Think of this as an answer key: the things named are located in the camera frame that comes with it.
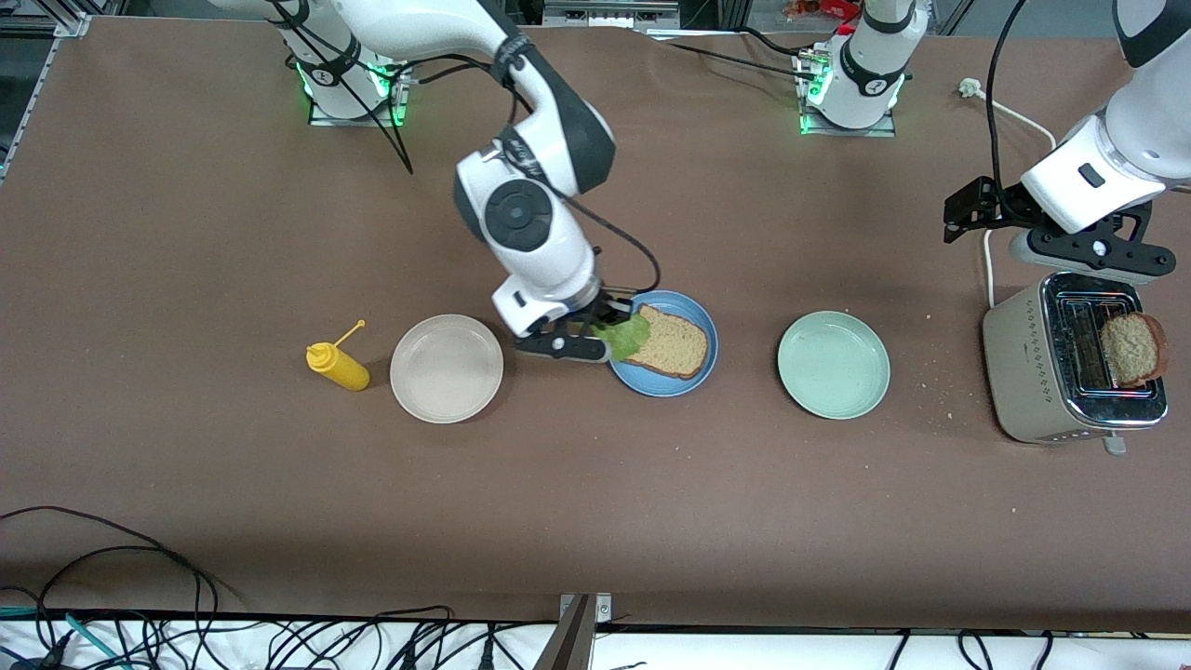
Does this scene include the green lettuce leaf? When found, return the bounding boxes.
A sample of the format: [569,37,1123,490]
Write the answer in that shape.
[593,314,652,364]

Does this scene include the square brown bread slice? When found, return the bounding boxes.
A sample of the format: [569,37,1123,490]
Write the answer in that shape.
[622,304,710,381]

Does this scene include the blue round plate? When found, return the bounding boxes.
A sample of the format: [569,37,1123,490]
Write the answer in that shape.
[606,289,720,398]

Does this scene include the beige round plate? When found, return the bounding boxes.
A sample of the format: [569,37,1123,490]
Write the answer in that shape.
[390,314,504,425]

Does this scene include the green round plate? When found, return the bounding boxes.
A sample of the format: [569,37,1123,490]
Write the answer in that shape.
[777,310,891,421]

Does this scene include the beige chrome toaster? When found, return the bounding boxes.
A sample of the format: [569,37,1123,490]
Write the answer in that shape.
[982,270,1170,457]

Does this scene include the rounded brown bread slice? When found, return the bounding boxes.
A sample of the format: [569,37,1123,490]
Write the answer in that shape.
[1101,312,1169,388]

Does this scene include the red package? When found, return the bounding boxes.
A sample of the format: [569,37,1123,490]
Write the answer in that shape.
[786,0,862,21]

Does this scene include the yellow mustard squeeze bottle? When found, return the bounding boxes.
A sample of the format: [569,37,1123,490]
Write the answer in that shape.
[305,320,371,392]

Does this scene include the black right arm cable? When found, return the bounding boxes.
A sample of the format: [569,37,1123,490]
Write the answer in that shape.
[270,0,663,294]

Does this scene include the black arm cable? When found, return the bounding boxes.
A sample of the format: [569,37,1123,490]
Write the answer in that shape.
[986,0,1029,187]
[270,0,663,294]

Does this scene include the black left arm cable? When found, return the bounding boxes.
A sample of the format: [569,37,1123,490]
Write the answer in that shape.
[986,0,1029,187]

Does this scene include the white toaster power cable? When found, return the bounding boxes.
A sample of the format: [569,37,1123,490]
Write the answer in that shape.
[958,78,1058,308]

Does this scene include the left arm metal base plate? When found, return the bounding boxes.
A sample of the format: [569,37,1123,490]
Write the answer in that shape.
[797,47,899,139]

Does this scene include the black base supply cable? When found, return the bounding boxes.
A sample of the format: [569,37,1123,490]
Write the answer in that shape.
[651,28,820,80]

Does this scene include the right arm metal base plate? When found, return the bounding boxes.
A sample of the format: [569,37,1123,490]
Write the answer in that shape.
[307,39,415,127]

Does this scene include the metal table edge bracket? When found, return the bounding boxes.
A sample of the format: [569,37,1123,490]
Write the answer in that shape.
[540,593,612,670]

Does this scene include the tangled black cables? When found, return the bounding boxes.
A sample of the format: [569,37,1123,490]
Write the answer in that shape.
[140,605,522,670]

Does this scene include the black looping table cable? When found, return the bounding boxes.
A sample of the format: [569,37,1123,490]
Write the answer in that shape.
[0,506,220,620]

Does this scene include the teal cable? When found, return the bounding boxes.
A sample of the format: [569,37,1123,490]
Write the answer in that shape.
[0,605,127,670]

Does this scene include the aluminium frame profile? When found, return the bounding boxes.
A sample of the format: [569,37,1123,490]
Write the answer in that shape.
[0,14,91,182]

